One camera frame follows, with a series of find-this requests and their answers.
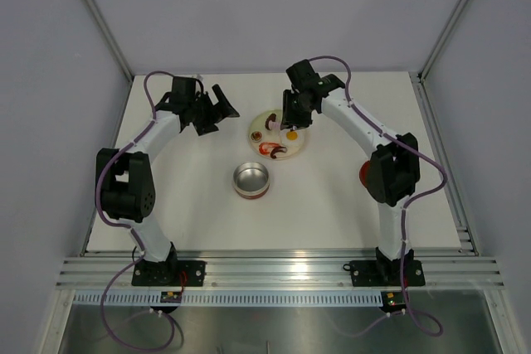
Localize aluminium rail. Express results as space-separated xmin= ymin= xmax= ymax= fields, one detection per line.
xmin=409 ymin=72 xmax=480 ymax=256
xmin=56 ymin=250 xmax=504 ymax=290

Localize white slotted cable duct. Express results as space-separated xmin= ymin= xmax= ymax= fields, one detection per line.
xmin=74 ymin=290 xmax=383 ymax=308

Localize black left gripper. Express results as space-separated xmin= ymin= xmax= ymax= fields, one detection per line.
xmin=188 ymin=85 xmax=237 ymax=136

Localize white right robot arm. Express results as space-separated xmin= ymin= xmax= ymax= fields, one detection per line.
xmin=281 ymin=60 xmax=420 ymax=286

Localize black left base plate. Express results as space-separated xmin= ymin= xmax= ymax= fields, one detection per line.
xmin=131 ymin=260 xmax=207 ymax=287

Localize cream green round plate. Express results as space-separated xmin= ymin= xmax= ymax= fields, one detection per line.
xmin=247 ymin=109 xmax=309 ymax=161

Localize red lunch box lid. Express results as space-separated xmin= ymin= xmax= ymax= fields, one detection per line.
xmin=358 ymin=161 xmax=370 ymax=188

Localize red steel lunch box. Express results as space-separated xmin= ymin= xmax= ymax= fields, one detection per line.
xmin=232 ymin=162 xmax=270 ymax=200

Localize brown toy sea cucumber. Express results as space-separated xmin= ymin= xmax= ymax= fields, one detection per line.
xmin=265 ymin=113 xmax=279 ymax=124

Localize left aluminium frame post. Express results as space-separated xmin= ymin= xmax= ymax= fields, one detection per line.
xmin=81 ymin=0 xmax=134 ymax=83

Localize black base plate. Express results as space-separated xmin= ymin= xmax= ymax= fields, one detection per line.
xmin=131 ymin=260 xmax=207 ymax=287
xmin=342 ymin=259 xmax=426 ymax=288

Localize orange toy shrimp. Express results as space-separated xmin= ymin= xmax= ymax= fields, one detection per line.
xmin=259 ymin=142 xmax=280 ymax=155

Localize dark red toy octopus tentacle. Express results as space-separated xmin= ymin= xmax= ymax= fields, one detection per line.
xmin=270 ymin=146 xmax=288 ymax=160

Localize aluminium front rail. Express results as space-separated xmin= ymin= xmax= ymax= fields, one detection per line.
xmin=56 ymin=250 xmax=504 ymax=290

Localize right side aluminium rail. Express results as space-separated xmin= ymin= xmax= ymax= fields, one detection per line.
xmin=409 ymin=72 xmax=480 ymax=256

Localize aluminium frame post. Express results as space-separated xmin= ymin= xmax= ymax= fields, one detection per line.
xmin=81 ymin=0 xmax=134 ymax=83
xmin=417 ymin=0 xmax=472 ymax=83

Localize pink cat paw tongs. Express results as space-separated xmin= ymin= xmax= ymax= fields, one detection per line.
xmin=265 ymin=118 xmax=297 ymax=131

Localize toy fried egg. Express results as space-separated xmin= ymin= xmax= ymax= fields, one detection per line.
xmin=280 ymin=129 xmax=305 ymax=152

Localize right aluminium frame post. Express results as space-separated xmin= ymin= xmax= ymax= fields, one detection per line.
xmin=417 ymin=0 xmax=472 ymax=83

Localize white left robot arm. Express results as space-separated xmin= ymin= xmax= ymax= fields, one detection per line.
xmin=95 ymin=75 xmax=239 ymax=286

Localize toy noodle bowl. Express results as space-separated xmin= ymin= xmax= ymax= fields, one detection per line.
xmin=251 ymin=131 xmax=262 ymax=142

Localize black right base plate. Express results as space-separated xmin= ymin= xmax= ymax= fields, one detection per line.
xmin=342 ymin=259 xmax=426 ymax=288

